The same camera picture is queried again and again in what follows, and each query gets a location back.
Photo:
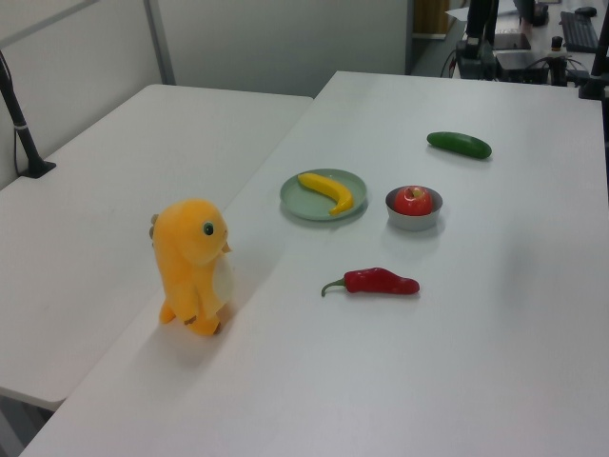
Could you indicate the yellow toy banana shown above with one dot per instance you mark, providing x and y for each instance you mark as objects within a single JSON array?
[{"x": 328, "y": 188}]

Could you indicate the pale green plastic plate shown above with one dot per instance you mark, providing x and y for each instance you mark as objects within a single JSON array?
[{"x": 304, "y": 200}]

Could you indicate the red toy chili pepper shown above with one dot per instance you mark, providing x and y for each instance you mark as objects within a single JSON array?
[{"x": 376, "y": 282}]

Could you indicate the small silver metal bowl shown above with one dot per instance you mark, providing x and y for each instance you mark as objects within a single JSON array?
[{"x": 414, "y": 223}]

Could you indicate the red toy apple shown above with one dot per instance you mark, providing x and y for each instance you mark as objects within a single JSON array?
[{"x": 411, "y": 202}]

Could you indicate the orange plush toy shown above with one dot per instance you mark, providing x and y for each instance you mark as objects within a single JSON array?
[{"x": 185, "y": 247}]

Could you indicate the green toy cucumber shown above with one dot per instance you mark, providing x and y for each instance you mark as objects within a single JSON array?
[{"x": 459, "y": 144}]

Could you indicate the black control box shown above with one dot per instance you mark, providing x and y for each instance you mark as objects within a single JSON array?
[{"x": 476, "y": 62}]

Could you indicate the yellow wooden panel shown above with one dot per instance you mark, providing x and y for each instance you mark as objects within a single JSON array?
[{"x": 428, "y": 16}]

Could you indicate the white paper sheet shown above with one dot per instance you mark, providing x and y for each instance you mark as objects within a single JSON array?
[{"x": 457, "y": 14}]

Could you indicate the black electronics box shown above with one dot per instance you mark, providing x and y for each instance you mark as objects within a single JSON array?
[{"x": 521, "y": 66}]

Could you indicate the black monitor stand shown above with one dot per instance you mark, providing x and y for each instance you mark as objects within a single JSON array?
[{"x": 480, "y": 19}]

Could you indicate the black pole with base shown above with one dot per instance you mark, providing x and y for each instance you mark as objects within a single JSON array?
[{"x": 21, "y": 128}]

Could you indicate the black keyboard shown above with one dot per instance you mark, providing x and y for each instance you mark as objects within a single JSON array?
[{"x": 578, "y": 31}]

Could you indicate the black camera stand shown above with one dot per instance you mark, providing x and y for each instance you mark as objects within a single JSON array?
[{"x": 595, "y": 83}]

